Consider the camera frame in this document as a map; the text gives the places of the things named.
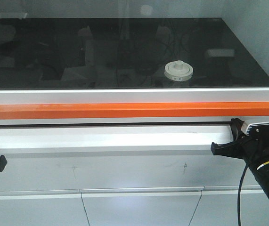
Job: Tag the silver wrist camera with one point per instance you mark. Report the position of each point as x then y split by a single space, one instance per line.
255 127

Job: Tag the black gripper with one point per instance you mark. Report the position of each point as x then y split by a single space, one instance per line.
255 152

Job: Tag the glass jar with white lid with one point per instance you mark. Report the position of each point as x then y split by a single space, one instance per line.
179 73

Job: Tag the white fume hood base cabinet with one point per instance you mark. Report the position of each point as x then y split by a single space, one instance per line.
117 174

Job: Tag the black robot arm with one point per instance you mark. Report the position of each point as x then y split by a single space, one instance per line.
261 175

